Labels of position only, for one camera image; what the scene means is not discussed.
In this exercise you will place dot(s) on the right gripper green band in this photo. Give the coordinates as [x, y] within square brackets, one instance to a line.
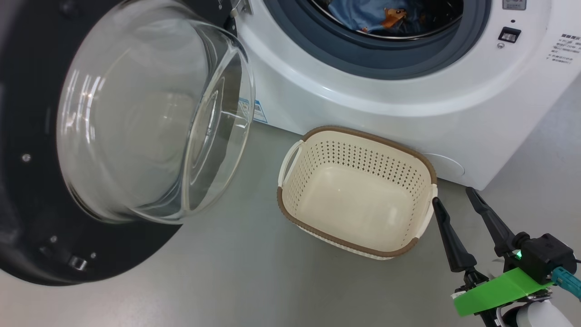
[499, 293]

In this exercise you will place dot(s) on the blue cartoon print garment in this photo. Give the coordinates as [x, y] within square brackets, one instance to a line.
[354, 13]

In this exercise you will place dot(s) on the black glass washing machine door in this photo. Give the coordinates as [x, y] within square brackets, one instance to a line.
[27, 204]

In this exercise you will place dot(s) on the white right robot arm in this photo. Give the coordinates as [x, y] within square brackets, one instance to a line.
[540, 318]

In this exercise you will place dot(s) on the cream perforated laundry basket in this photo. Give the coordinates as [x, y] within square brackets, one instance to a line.
[354, 204]

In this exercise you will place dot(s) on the white front-load washing machine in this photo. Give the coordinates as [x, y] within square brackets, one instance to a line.
[363, 100]

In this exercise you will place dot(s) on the blue energy label sticker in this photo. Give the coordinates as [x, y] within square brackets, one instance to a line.
[258, 111]

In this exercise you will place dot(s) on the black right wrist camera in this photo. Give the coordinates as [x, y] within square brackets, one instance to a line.
[544, 256]

